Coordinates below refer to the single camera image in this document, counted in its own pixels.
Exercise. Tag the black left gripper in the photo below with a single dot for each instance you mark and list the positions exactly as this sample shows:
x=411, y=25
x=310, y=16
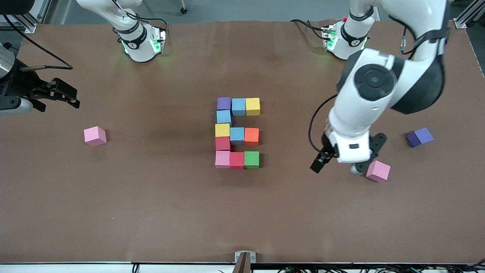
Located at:
x=325, y=146

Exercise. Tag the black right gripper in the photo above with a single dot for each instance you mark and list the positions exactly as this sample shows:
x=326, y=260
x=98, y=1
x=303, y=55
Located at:
x=19, y=86

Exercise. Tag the green foam cube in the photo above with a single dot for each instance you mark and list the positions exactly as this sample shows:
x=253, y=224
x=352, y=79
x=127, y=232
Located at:
x=251, y=159

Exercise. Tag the orange foam cube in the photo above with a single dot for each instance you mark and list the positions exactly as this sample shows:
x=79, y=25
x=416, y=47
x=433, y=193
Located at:
x=251, y=136

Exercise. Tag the red foam cube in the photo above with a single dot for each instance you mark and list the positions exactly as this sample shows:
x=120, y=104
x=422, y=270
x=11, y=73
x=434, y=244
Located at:
x=237, y=160
x=222, y=144

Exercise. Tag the blue foam cube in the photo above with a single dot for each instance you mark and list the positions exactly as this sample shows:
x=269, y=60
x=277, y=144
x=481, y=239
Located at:
x=237, y=135
x=238, y=107
x=224, y=116

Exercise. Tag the yellow foam cube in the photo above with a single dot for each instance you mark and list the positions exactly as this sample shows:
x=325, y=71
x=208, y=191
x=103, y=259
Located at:
x=222, y=130
x=252, y=107

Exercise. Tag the pink foam cube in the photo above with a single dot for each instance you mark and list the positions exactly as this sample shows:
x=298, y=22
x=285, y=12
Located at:
x=94, y=136
x=222, y=159
x=378, y=171

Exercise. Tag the purple foam cube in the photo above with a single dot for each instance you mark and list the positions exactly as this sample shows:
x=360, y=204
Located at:
x=224, y=103
x=420, y=137

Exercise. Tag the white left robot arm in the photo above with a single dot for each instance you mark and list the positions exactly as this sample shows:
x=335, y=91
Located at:
x=373, y=81

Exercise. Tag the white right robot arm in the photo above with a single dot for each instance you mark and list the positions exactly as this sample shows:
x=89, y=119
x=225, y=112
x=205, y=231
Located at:
x=138, y=47

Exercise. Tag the brown table cover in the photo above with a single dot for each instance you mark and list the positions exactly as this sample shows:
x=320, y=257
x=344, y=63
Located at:
x=227, y=227

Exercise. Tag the black caster wheel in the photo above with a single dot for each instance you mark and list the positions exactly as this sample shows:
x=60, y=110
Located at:
x=183, y=10

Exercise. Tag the grey metal table bracket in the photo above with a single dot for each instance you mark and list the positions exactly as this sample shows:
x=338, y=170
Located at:
x=245, y=261

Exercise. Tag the white table edge rail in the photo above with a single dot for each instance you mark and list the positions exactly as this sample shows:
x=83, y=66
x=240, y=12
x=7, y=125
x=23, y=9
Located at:
x=75, y=268

